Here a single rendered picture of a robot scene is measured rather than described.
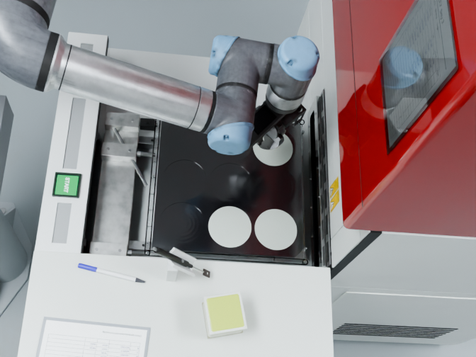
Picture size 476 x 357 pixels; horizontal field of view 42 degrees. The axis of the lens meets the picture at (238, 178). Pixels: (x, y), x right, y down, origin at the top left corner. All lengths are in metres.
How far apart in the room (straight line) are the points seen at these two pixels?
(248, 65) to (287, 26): 1.77
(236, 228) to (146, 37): 1.49
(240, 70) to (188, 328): 0.53
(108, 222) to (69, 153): 0.18
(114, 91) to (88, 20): 1.81
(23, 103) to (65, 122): 1.17
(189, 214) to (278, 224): 0.21
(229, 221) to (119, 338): 0.36
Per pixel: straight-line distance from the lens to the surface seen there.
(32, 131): 2.57
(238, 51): 1.13
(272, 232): 1.45
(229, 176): 1.48
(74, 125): 1.47
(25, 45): 1.01
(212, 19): 2.85
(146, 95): 1.03
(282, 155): 1.53
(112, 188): 1.48
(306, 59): 1.12
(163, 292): 1.32
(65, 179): 1.40
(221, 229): 1.43
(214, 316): 1.24
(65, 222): 1.38
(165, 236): 1.42
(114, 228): 1.44
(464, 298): 1.69
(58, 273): 1.34
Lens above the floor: 2.25
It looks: 65 degrees down
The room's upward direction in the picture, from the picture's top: 19 degrees clockwise
